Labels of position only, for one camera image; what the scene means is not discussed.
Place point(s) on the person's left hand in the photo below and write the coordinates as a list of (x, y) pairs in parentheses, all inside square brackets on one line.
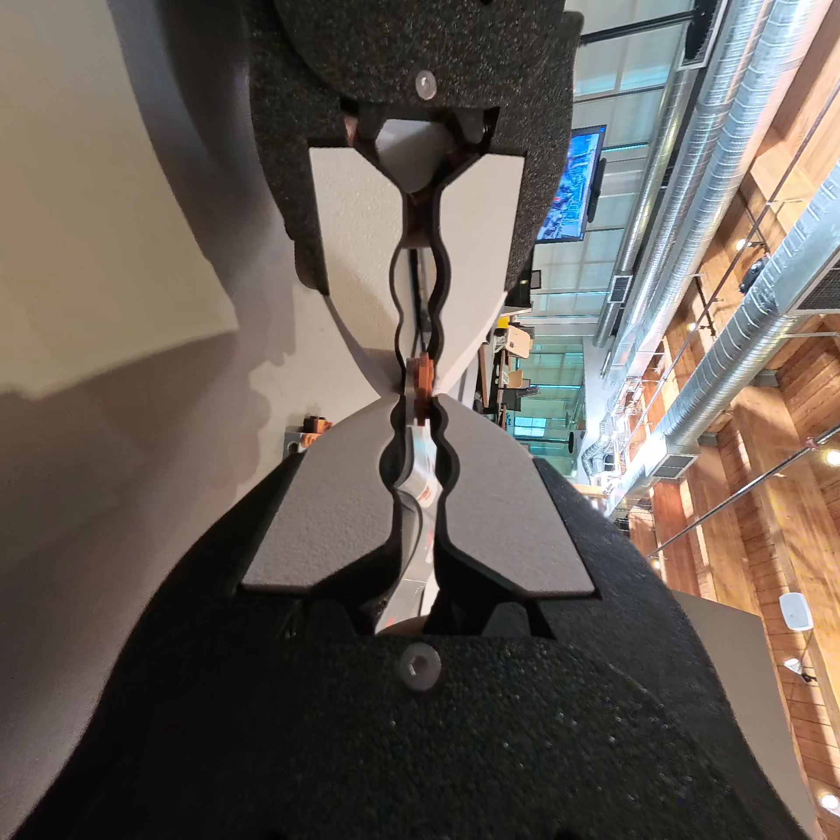
[(418, 220)]

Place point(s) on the narrow spiral metal duct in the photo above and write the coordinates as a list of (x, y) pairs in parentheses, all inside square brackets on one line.
[(722, 131), (656, 197)]

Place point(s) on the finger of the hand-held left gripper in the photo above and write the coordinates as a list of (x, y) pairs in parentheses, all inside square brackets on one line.
[(354, 229), (482, 229)]

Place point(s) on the white wall access point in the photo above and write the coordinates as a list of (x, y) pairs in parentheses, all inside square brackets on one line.
[(796, 611)]

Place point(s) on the large spiral metal duct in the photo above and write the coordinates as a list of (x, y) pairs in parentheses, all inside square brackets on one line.
[(754, 328)]

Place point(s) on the wall rail spotlight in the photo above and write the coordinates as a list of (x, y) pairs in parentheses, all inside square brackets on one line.
[(832, 457)]

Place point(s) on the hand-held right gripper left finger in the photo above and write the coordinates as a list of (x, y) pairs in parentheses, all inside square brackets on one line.
[(321, 518)]

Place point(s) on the small orange toy brick assembly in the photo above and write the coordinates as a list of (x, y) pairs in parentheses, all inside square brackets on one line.
[(308, 433)]

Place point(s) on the metal air vent grille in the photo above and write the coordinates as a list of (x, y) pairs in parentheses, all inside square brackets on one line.
[(820, 292)]

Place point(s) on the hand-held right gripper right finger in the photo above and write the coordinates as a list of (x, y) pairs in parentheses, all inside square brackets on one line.
[(518, 525)]

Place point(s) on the lit display screen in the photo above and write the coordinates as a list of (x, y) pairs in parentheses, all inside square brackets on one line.
[(571, 190)]

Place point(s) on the toy brick instruction booklet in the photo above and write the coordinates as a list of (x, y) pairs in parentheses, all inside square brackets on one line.
[(420, 472)]

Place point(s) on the grey desk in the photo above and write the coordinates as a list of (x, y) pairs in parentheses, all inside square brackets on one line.
[(98, 262)]

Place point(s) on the orange toy brick plate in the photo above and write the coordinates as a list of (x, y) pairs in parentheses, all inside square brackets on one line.
[(421, 375)]

